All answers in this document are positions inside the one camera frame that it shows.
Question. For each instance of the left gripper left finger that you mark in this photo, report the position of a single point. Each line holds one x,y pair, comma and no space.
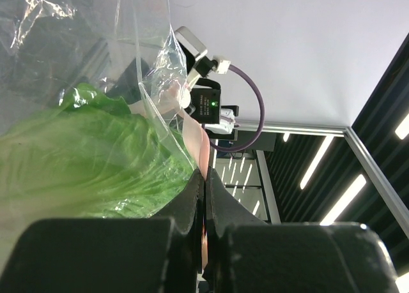
157,254

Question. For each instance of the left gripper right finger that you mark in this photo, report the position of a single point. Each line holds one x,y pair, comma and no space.
246,254

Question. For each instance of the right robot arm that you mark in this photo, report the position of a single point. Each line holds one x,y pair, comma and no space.
219,121

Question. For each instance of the clear pink-dotted zip bag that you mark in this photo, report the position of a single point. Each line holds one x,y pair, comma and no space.
122,48

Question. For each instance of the green lettuce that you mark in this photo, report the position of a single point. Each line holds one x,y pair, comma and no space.
90,156

